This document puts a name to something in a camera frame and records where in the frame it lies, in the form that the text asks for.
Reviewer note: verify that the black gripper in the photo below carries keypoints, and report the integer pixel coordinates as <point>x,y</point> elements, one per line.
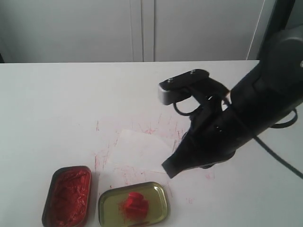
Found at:
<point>224,122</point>

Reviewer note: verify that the red stamp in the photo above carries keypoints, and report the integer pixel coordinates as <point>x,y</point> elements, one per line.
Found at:
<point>136,207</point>

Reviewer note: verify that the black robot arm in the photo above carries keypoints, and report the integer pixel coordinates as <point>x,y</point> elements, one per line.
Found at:
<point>278,81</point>

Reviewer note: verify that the red ink paste tin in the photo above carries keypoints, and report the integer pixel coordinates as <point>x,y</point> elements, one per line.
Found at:
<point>67,202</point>

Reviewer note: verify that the white paper sheet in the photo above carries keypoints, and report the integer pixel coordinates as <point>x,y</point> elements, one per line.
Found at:
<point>142,150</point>

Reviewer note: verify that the gold tin lid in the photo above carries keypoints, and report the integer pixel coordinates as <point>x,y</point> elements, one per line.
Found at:
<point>111,205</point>

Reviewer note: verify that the white cabinet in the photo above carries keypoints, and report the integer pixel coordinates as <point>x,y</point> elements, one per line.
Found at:
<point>132,30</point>

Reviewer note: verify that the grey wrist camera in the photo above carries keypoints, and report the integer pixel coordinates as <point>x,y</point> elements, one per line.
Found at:
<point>177,88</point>

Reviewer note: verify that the dark vertical post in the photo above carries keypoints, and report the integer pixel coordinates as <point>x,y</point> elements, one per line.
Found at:
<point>278,21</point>

